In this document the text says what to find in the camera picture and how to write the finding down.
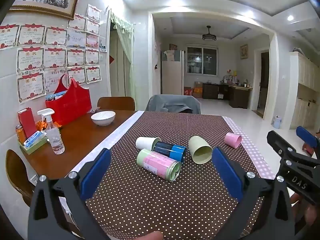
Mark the cardboard box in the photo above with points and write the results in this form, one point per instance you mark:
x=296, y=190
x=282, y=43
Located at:
x=197, y=90

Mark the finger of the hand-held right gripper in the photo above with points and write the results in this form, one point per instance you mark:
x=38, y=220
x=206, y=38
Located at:
x=277, y=142
x=306, y=136

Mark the red bag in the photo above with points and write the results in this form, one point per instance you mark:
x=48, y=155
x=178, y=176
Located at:
x=71, y=102

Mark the light green cup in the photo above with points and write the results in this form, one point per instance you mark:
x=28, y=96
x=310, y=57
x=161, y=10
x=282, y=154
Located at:
x=200, y=150

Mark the grey covered chair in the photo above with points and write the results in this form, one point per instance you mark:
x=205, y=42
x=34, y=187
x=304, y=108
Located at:
x=172, y=103

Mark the green tray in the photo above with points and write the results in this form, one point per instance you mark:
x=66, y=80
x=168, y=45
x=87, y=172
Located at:
x=32, y=150

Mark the person's right hand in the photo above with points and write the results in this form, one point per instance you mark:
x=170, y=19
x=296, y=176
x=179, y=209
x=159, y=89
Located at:
x=312, y=215

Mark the light blue kettle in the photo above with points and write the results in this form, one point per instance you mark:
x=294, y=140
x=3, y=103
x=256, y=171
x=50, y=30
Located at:
x=277, y=123

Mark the window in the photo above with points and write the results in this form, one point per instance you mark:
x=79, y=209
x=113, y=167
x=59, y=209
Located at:
x=201, y=61

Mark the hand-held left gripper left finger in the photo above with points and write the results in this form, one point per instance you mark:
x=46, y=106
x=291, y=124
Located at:
x=96, y=172

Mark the wooden chair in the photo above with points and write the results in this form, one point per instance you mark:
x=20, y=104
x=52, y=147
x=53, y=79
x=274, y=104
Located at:
x=116, y=103
x=17, y=172

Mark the red stool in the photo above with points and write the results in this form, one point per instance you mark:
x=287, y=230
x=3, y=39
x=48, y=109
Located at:
x=308, y=148

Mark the gold foil packet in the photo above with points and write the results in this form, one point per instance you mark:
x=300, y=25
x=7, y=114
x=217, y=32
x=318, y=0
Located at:
x=41, y=125

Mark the wall of award certificates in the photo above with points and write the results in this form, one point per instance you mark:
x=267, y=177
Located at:
x=32, y=55

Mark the red carton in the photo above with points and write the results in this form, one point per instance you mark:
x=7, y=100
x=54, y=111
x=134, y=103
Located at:
x=188, y=91

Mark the round ceiling lamp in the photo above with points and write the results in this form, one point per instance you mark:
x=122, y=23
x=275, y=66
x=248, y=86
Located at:
x=209, y=37

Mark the green lace curtain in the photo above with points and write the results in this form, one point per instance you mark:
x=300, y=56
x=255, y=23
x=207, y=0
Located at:
x=125, y=42

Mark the red box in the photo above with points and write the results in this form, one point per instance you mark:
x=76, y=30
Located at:
x=27, y=122

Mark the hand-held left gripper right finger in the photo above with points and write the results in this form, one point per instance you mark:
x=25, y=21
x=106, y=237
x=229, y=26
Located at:
x=227, y=175

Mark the small wall photos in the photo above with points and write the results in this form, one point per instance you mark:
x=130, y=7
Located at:
x=103, y=49

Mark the green and pink cup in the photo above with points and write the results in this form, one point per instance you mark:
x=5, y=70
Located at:
x=157, y=163

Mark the dark wooden desk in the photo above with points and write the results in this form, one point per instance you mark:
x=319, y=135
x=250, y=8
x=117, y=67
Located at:
x=237, y=97

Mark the cream cabinet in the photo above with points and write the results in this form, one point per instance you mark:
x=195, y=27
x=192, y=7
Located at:
x=306, y=87

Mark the wall socket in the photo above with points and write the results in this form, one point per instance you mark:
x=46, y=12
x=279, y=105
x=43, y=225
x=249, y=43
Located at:
x=34, y=179

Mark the person's left hand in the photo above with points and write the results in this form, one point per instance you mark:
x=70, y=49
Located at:
x=150, y=236

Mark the blue and white tissue pack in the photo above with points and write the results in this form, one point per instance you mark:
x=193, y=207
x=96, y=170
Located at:
x=35, y=138

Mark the dark blue cup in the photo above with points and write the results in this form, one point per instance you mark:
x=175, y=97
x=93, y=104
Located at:
x=170, y=150

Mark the white bowl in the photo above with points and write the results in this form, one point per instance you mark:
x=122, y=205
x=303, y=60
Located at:
x=103, y=117

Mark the brown dotted tablecloth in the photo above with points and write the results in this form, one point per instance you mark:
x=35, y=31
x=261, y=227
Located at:
x=150, y=200

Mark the white cup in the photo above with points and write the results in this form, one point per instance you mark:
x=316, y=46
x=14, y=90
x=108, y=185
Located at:
x=145, y=143

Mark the orange bottle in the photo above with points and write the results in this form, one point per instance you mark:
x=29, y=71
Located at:
x=20, y=133

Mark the clear spray bottle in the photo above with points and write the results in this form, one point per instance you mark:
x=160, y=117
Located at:
x=55, y=140

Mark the white fridge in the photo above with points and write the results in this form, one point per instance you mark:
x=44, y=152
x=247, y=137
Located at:
x=172, y=75

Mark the small framed wall picture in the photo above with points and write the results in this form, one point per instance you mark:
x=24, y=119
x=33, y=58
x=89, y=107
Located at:
x=244, y=51

